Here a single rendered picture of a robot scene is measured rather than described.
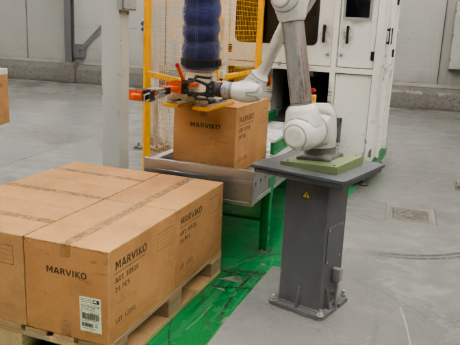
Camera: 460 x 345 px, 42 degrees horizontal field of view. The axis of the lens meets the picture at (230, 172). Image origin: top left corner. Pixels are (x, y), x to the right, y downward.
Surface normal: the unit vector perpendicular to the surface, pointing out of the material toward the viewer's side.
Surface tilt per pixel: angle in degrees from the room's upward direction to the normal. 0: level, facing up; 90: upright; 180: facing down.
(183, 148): 90
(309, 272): 90
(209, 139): 90
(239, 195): 90
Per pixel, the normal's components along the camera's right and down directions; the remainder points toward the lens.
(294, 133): -0.48, 0.33
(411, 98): -0.28, 0.22
